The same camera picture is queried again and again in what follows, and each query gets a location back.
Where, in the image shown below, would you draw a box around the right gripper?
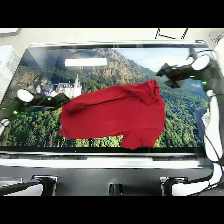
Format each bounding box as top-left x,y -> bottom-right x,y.
155,62 -> 194,89

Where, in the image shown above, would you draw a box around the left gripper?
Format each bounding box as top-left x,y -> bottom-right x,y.
46,92 -> 72,110

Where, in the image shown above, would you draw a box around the red shirt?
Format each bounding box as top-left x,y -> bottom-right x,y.
58,78 -> 167,151

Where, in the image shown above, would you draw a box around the silver frame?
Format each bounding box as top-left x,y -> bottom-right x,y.
0,40 -> 218,197

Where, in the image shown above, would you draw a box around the black cable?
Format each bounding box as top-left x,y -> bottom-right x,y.
181,94 -> 224,196

